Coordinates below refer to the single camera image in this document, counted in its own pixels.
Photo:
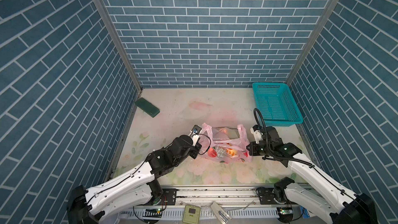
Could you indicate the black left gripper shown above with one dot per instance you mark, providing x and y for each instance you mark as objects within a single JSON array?
[{"x": 196, "y": 149}]

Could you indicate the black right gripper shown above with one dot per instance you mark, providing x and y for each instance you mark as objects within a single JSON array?
[{"x": 252, "y": 150}]

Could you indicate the pink plastic bag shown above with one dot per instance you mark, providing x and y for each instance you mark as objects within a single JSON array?
[{"x": 224, "y": 145}]

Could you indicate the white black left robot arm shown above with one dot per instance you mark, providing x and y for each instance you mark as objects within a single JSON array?
[{"x": 135, "y": 187}]

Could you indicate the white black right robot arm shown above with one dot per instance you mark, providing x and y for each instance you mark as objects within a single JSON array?
[{"x": 333, "y": 202}]

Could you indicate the teal plastic basket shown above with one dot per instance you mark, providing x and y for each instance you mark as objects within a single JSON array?
[{"x": 276, "y": 104}]

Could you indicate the green digital timer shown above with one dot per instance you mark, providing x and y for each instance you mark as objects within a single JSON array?
[{"x": 191, "y": 214}]

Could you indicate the green rectangular box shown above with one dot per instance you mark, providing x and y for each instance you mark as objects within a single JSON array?
[{"x": 147, "y": 107}]

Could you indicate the white small device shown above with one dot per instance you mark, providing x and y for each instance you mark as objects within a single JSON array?
[{"x": 220, "y": 213}]

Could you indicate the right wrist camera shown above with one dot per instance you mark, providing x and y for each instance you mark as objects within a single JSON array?
[{"x": 255, "y": 131}]

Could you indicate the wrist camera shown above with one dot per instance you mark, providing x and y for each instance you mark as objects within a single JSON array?
[
  {"x": 255, "y": 131},
  {"x": 195, "y": 130}
]

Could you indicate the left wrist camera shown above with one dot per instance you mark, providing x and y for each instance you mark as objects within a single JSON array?
[{"x": 195, "y": 130}]

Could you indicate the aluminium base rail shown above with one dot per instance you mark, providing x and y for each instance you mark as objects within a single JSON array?
[{"x": 225, "y": 195}]

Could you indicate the grey aluminium corner post right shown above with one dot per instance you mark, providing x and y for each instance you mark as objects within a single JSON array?
[{"x": 320, "y": 24}]

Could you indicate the grey aluminium corner post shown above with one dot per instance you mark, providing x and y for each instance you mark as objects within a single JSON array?
[
  {"x": 320, "y": 24},
  {"x": 103, "y": 13}
]

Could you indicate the grey aluminium corner post left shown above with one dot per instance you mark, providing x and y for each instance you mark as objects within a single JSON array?
[{"x": 103, "y": 13}]

